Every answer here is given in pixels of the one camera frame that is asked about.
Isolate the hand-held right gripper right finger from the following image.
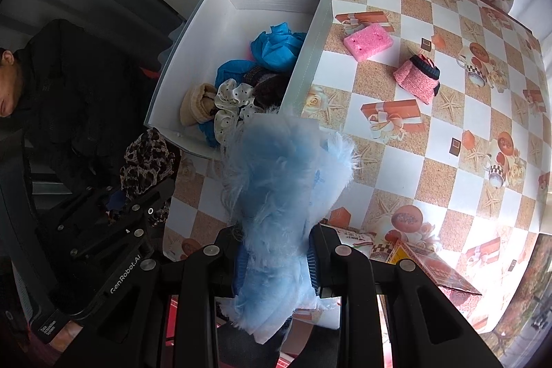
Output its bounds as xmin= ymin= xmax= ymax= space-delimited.
xmin=307 ymin=223 xmax=503 ymax=368

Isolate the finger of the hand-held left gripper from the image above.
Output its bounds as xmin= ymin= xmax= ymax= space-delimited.
xmin=123 ymin=178 xmax=175 ymax=222
xmin=39 ymin=187 xmax=114 ymax=233

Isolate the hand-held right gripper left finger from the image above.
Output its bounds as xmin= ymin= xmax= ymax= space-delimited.
xmin=52 ymin=228 xmax=244 ymax=368

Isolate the leopard print scrunchie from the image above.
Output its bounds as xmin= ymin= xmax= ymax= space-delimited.
xmin=120 ymin=129 xmax=181 ymax=222

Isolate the light blue fluffy cloth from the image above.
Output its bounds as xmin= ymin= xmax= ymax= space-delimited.
xmin=219 ymin=105 xmax=359 ymax=345

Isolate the blue textured cloth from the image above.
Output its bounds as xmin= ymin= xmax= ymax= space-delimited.
xmin=199 ymin=119 xmax=221 ymax=149

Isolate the beige knitted sock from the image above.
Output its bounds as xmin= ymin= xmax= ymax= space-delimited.
xmin=180 ymin=82 xmax=218 ymax=127

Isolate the white polka dot scrunchie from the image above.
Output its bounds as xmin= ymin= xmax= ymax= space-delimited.
xmin=213 ymin=78 xmax=265 ymax=145

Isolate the grey cardboard storage box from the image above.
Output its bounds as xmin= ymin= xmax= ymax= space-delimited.
xmin=144 ymin=0 xmax=334 ymax=162

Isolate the printed snack packet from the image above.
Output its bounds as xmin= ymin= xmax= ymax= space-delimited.
xmin=328 ymin=227 xmax=380 ymax=262

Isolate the person's body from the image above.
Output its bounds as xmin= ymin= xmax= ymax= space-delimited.
xmin=0 ymin=18 xmax=173 ymax=200

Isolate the red and yellow carton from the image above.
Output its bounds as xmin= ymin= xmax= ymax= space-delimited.
xmin=371 ymin=241 xmax=481 ymax=308

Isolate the checkered printed tablecloth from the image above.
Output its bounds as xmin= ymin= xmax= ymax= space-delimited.
xmin=161 ymin=0 xmax=552 ymax=334

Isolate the bright blue crumpled cloth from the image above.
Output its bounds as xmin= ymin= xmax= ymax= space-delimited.
xmin=216 ymin=60 xmax=259 ymax=86
xmin=250 ymin=21 xmax=308 ymax=72

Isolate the dark brown knitted cloth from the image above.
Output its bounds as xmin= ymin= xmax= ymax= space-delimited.
xmin=244 ymin=66 xmax=290 ymax=110

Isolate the pink knitted sock pair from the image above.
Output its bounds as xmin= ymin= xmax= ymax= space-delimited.
xmin=393 ymin=54 xmax=441 ymax=105

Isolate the large pink foam sponge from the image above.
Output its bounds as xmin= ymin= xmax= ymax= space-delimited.
xmin=344 ymin=23 xmax=394 ymax=62

